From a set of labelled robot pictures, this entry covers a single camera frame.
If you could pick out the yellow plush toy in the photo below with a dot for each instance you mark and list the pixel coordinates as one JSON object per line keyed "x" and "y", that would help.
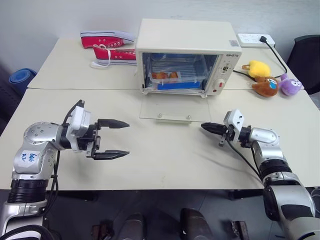
{"x": 260, "y": 68}

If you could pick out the white power strip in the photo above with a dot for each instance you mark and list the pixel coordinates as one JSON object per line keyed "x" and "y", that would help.
{"x": 250, "y": 40}

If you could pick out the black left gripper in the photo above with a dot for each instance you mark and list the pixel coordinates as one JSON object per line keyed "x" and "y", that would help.
{"x": 91, "y": 142}

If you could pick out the cream toaster oven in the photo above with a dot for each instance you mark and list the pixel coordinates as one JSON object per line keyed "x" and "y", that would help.
{"x": 185, "y": 35}

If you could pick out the glass toaster oven door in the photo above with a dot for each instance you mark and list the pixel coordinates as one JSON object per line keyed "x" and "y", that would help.
{"x": 175, "y": 108}

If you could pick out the dark rounded shape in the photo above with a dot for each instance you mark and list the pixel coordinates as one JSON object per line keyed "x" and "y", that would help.
{"x": 195, "y": 225}

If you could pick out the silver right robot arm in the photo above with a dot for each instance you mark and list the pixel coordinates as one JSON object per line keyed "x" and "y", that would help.
{"x": 287, "y": 197}

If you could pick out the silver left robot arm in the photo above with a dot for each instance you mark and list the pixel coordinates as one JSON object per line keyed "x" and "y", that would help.
{"x": 32, "y": 140}

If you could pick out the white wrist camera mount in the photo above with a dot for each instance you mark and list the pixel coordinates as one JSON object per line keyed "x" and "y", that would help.
{"x": 236, "y": 118}
{"x": 80, "y": 117}

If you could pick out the brown plush toy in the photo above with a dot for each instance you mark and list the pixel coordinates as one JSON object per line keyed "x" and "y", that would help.
{"x": 266, "y": 86}

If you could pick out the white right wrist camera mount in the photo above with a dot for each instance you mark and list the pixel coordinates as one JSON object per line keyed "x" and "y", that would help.
{"x": 236, "y": 118}

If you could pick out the dark bag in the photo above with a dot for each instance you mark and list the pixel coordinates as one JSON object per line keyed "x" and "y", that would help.
{"x": 7, "y": 100}

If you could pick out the clear blue-lidded food container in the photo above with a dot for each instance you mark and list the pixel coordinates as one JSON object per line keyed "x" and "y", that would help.
{"x": 178, "y": 85}

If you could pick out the blue rolled mat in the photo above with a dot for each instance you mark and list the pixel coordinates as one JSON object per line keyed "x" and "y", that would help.
{"x": 21, "y": 78}

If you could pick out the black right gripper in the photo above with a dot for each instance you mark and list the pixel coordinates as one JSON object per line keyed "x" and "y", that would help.
{"x": 230, "y": 135}

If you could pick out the red canvas sneaker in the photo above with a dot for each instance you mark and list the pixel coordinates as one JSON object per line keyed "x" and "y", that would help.
{"x": 117, "y": 56}
{"x": 105, "y": 41}

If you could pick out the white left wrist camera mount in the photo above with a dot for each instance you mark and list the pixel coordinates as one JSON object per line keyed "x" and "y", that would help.
{"x": 80, "y": 117}

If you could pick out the purple plush toy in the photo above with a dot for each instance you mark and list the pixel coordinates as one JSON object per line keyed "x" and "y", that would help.
{"x": 290, "y": 86}

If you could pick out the black chair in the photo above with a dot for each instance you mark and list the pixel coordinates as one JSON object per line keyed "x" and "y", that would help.
{"x": 306, "y": 62}

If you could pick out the orange food piece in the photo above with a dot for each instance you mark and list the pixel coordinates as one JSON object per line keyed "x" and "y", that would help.
{"x": 173, "y": 74}
{"x": 160, "y": 75}

